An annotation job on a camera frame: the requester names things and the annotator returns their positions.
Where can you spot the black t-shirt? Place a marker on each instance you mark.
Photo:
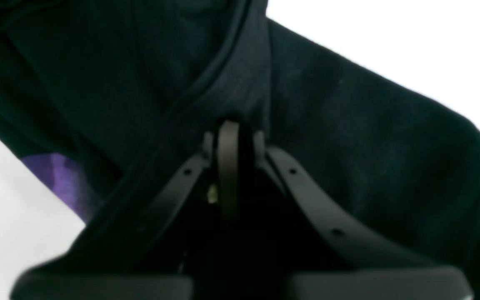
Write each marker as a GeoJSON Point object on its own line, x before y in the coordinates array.
{"type": "Point", "coordinates": [103, 99]}

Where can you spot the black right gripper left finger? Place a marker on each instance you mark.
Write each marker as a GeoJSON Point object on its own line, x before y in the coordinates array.
{"type": "Point", "coordinates": [220, 152]}

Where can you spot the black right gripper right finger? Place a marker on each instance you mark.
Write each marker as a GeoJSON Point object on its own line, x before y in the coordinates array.
{"type": "Point", "coordinates": [258, 141]}

